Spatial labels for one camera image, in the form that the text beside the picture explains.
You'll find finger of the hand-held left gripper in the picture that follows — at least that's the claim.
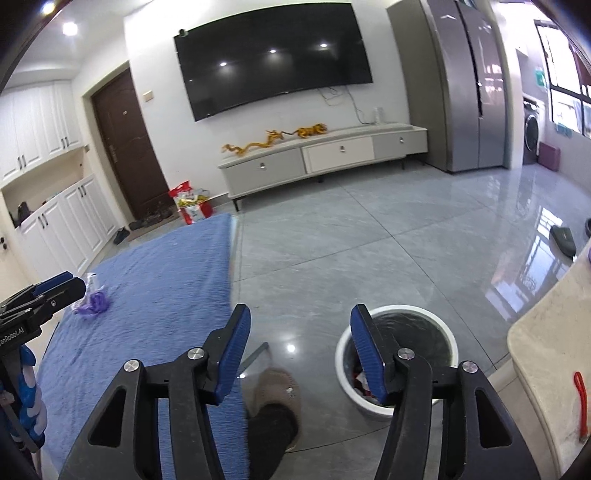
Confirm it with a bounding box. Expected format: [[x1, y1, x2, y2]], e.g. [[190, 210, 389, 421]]
[[28, 276, 88, 325], [0, 271, 75, 311]]

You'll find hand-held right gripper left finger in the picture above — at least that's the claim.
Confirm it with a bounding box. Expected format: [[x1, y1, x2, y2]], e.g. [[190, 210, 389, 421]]
[[58, 303, 252, 480]]

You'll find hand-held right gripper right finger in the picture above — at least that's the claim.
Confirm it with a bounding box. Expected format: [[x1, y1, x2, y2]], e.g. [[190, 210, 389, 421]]
[[349, 304, 541, 480]]

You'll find white round bin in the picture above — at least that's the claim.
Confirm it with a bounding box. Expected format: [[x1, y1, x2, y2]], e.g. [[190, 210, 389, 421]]
[[335, 305, 459, 422]]

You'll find metal table leg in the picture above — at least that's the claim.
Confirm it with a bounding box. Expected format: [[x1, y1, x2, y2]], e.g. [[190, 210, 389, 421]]
[[238, 342, 269, 373]]

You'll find purple wrapper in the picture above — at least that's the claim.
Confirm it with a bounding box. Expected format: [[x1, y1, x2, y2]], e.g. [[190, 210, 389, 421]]
[[73, 291, 110, 317]]

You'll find beige slipper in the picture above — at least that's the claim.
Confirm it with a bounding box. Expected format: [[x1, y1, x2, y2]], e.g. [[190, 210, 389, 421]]
[[252, 368, 302, 453]]

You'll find white built-in cabinet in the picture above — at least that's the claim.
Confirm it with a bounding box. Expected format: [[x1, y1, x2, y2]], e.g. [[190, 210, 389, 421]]
[[0, 80, 122, 282]]

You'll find person's leg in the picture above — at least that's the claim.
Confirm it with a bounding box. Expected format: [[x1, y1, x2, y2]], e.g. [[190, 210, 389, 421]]
[[247, 402, 298, 480]]

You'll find row of dark shoes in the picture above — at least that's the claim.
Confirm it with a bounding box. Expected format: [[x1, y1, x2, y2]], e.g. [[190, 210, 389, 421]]
[[129, 209, 179, 232]]

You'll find red and white gift bag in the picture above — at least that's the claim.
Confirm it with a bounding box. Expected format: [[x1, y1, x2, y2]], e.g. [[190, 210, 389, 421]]
[[178, 189, 216, 226]]

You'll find dark brown door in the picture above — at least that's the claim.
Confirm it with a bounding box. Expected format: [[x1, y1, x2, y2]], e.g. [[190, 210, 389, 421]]
[[90, 69, 172, 222]]

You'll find long gold dragon ornament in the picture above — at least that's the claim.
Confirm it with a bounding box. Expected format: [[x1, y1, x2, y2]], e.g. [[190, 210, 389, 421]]
[[222, 130, 284, 158]]

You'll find grey and white television stand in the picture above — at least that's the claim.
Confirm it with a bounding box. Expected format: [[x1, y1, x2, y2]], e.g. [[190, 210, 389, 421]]
[[218, 124, 428, 212]]

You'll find dark slipper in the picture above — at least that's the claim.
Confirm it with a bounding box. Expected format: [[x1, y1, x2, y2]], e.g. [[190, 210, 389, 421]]
[[549, 225, 578, 257]]

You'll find short gold dragon ornament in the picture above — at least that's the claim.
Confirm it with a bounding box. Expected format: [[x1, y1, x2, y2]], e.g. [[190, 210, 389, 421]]
[[295, 122, 330, 139]]

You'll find purple box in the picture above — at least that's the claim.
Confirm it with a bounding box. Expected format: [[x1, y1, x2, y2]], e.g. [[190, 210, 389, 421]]
[[538, 142, 562, 172]]

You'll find washing machine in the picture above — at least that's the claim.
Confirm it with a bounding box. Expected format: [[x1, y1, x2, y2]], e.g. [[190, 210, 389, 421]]
[[523, 92, 548, 166]]

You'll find grey refrigerator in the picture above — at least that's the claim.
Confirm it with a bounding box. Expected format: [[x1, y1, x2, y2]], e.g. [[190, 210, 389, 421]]
[[387, 0, 509, 174]]

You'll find window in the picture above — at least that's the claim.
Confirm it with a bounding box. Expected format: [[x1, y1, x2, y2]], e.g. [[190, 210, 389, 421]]
[[533, 18, 591, 139]]

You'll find red strap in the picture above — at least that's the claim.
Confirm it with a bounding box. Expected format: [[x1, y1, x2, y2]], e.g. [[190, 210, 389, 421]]
[[573, 371, 588, 439]]

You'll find black wall television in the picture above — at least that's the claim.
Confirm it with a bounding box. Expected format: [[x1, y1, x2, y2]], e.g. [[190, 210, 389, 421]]
[[174, 2, 374, 123]]

